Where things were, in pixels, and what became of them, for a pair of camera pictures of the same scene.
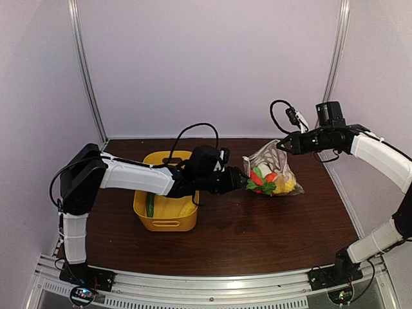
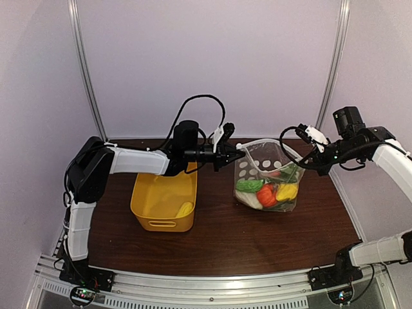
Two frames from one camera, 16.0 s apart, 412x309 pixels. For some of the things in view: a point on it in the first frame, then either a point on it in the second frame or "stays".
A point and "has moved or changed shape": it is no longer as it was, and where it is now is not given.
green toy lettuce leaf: [267, 187] -> [288, 174]
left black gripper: [233, 180] -> [222, 153]
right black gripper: [298, 147] -> [318, 164]
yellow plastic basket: [170, 214] stays
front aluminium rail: [283, 290] stays
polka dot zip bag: [274, 157] has moved or changed shape
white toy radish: [264, 169] -> [249, 199]
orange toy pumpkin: [270, 177] -> [266, 195]
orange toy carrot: [255, 178] -> [274, 174]
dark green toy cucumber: [150, 197] -> [288, 174]
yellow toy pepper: [284, 186] has moved or changed shape
